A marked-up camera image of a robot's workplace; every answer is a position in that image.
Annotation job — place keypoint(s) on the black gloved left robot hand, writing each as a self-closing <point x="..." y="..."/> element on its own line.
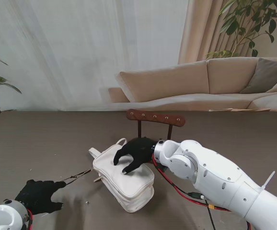
<point x="40" y="196"/>

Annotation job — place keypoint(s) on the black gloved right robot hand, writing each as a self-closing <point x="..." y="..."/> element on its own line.
<point x="138" y="149"/>

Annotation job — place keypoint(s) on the white leather bag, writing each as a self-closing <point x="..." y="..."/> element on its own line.
<point x="126" y="182"/>

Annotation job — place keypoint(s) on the brown wooden jewelry stand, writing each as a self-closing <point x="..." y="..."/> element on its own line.
<point x="153" y="117"/>

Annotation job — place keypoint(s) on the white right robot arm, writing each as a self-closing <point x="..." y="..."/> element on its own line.
<point x="224" y="179"/>

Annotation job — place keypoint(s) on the beige sofa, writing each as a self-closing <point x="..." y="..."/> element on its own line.
<point x="167" y="81"/>

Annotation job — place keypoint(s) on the white sheer curtain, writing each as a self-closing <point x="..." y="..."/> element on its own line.
<point x="81" y="48"/>

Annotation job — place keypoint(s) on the beige curtain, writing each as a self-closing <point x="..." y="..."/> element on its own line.
<point x="200" y="36"/>

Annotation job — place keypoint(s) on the white zip tie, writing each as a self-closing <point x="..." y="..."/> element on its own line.
<point x="268" y="179"/>

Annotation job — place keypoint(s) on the grey cushion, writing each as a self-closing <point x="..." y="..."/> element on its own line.
<point x="265" y="76"/>

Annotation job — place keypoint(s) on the tall leafy ficus plant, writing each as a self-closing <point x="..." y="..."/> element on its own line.
<point x="232" y="24"/>

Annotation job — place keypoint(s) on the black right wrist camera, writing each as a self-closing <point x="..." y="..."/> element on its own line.
<point x="165" y="169"/>

